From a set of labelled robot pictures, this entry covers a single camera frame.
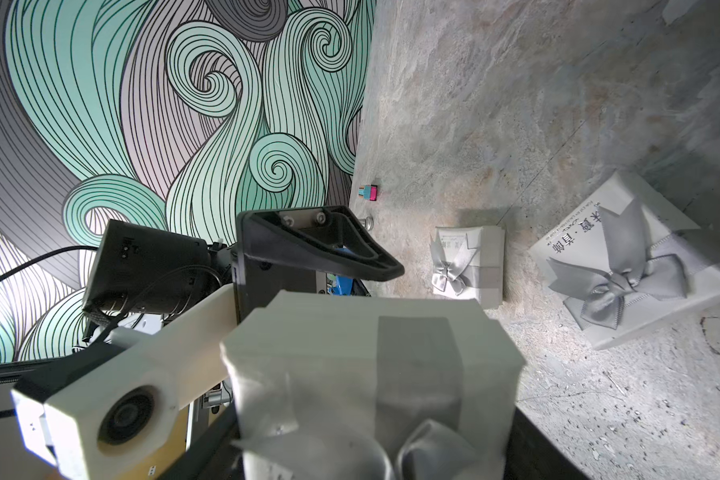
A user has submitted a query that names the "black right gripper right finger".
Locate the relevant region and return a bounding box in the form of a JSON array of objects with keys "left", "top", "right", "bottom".
[{"left": 503, "top": 408, "right": 588, "bottom": 480}]

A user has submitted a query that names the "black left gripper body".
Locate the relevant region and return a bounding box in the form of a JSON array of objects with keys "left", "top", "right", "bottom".
[{"left": 83, "top": 220, "right": 237, "bottom": 327}]

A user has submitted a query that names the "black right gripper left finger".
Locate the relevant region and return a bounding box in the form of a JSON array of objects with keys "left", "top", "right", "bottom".
[{"left": 158, "top": 407, "right": 243, "bottom": 480}]

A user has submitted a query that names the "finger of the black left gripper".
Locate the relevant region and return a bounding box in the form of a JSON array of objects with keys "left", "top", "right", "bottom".
[{"left": 236, "top": 205, "right": 405, "bottom": 320}]

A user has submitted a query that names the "white gift box lid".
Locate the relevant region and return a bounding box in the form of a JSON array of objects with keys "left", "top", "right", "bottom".
[{"left": 221, "top": 292, "right": 525, "bottom": 479}]

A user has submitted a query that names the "small white bow gift box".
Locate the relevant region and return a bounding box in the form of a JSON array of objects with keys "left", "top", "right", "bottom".
[{"left": 430, "top": 226, "right": 506, "bottom": 310}]

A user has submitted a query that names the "large white bow gift box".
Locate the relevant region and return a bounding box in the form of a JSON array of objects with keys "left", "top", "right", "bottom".
[{"left": 529, "top": 172, "right": 720, "bottom": 350}]

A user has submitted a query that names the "silver metal knob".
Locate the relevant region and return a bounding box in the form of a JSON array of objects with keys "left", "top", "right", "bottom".
[{"left": 360, "top": 216, "right": 374, "bottom": 231}]

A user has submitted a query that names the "pink teal small block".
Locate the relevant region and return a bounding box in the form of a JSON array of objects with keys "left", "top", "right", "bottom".
[{"left": 358, "top": 184, "right": 378, "bottom": 202}]

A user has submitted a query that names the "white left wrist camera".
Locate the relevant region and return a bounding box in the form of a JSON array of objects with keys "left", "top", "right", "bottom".
[{"left": 11, "top": 285, "right": 238, "bottom": 479}]

